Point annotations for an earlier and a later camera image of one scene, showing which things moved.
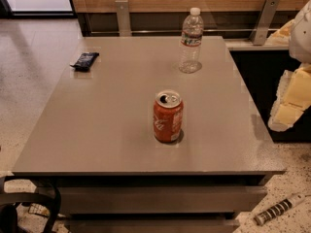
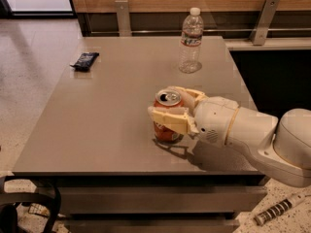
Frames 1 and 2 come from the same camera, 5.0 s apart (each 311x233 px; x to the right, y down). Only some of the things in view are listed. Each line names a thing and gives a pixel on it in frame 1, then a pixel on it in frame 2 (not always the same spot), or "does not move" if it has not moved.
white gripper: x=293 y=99 -> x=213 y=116
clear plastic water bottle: x=190 y=42 does not move
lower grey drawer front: x=155 y=225 does not move
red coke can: x=167 y=116 does not move
